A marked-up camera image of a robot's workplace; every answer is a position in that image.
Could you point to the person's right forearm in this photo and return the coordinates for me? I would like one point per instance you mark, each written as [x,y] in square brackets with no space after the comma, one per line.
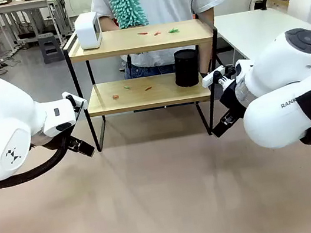
[107,24]

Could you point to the white boxy speaker device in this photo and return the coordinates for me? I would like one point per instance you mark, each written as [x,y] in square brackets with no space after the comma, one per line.
[88,32]

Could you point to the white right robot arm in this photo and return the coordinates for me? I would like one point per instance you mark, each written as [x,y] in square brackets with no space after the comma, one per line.
[282,71]

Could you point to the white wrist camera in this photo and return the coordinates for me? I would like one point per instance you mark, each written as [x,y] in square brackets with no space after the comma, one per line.
[73,100]
[211,76]

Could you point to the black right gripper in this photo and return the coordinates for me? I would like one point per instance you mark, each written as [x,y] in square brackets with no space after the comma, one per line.
[231,97]

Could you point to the small green paper scrap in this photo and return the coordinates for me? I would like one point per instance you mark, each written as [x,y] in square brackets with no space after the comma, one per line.
[126,87]

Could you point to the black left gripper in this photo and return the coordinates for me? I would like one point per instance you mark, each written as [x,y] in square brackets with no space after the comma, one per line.
[71,141]

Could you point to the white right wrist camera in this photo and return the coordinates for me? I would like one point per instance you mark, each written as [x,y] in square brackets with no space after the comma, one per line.
[211,76]

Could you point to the person's left forearm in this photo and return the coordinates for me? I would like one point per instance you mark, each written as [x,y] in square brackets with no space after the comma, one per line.
[205,19]

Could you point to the large white side table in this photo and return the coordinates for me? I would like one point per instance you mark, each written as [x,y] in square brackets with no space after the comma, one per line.
[251,28]

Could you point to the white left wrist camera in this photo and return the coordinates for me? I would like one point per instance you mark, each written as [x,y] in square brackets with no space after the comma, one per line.
[73,100]

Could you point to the wooden two-tier black-framed shelf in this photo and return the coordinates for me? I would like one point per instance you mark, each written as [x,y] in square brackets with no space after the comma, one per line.
[143,43]

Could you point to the teal chenille duster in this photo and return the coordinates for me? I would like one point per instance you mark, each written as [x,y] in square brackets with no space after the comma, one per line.
[126,4]

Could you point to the white background workbench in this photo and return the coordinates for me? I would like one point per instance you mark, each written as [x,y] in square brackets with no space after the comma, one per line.
[24,12]

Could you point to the grey plastic step stool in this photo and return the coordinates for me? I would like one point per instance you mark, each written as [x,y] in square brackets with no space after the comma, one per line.
[50,47]

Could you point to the black cylindrical container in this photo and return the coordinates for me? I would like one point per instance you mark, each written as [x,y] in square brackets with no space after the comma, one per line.
[185,68]

